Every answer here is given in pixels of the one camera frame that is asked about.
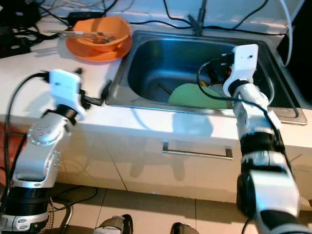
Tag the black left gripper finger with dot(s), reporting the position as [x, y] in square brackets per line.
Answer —
[105, 92]

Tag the orange plastic bowl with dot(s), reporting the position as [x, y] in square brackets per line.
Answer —
[114, 27]

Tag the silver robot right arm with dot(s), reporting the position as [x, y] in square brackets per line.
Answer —
[253, 112]

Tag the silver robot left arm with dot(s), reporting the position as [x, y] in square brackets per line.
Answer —
[44, 141]

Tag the green plate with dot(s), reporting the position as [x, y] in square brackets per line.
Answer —
[195, 96]

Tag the stainless steel sink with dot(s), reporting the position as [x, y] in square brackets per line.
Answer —
[175, 58]

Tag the dark metal faucet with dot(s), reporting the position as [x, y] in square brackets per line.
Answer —
[198, 23]

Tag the thin brown stick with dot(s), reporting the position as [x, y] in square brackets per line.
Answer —
[164, 88]

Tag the black power adapter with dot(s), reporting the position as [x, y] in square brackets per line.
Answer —
[84, 18]

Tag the red plastic bag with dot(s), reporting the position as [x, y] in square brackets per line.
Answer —
[5, 151]

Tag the black electronics box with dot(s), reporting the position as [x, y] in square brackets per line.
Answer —
[17, 12]

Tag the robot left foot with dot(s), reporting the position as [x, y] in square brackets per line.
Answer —
[112, 224]

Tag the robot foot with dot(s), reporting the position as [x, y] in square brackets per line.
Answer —
[112, 224]
[185, 229]

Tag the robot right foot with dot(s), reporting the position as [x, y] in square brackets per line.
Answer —
[185, 229]

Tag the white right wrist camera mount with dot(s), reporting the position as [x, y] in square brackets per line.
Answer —
[243, 61]

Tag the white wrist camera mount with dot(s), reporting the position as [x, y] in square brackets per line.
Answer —
[66, 87]
[243, 61]

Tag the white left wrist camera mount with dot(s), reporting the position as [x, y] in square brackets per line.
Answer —
[66, 87]

